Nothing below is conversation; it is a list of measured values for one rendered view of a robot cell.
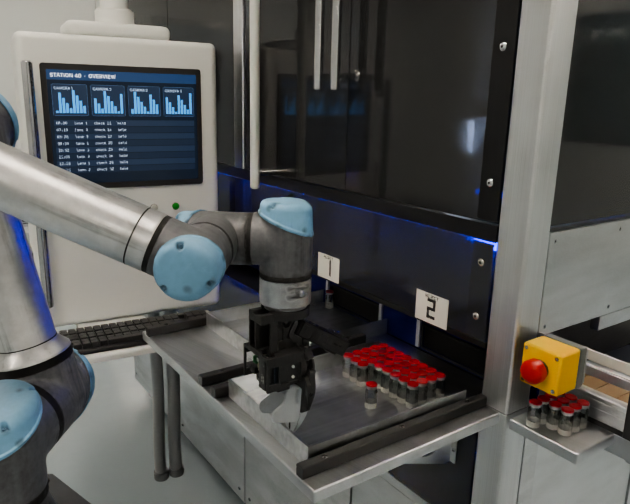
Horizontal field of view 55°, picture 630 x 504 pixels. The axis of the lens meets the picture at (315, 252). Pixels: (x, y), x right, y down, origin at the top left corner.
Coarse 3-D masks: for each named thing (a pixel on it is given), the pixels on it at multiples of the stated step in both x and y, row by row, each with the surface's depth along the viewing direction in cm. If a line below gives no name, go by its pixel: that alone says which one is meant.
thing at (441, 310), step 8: (416, 296) 120; (424, 296) 118; (432, 296) 116; (416, 304) 120; (424, 304) 118; (432, 304) 116; (440, 304) 115; (448, 304) 113; (416, 312) 120; (424, 312) 119; (432, 312) 117; (440, 312) 115; (424, 320) 119; (432, 320) 117; (440, 320) 115
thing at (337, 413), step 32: (256, 384) 112; (320, 384) 115; (352, 384) 115; (256, 416) 101; (320, 416) 103; (352, 416) 104; (384, 416) 104; (416, 416) 101; (288, 448) 93; (320, 448) 90
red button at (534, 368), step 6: (528, 360) 96; (534, 360) 96; (522, 366) 97; (528, 366) 96; (534, 366) 95; (540, 366) 95; (522, 372) 97; (528, 372) 96; (534, 372) 95; (540, 372) 95; (546, 372) 95; (528, 378) 96; (534, 378) 95; (540, 378) 95; (534, 384) 96
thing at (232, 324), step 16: (256, 304) 150; (320, 304) 159; (208, 320) 142; (224, 320) 145; (240, 320) 147; (320, 320) 148; (336, 320) 148; (352, 320) 148; (384, 320) 140; (224, 336) 136; (240, 336) 129; (368, 336) 138
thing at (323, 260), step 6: (318, 252) 146; (318, 258) 147; (324, 258) 145; (330, 258) 143; (336, 258) 141; (318, 264) 147; (324, 264) 145; (336, 264) 141; (318, 270) 147; (324, 270) 145; (336, 270) 141; (324, 276) 146; (336, 276) 141; (336, 282) 142
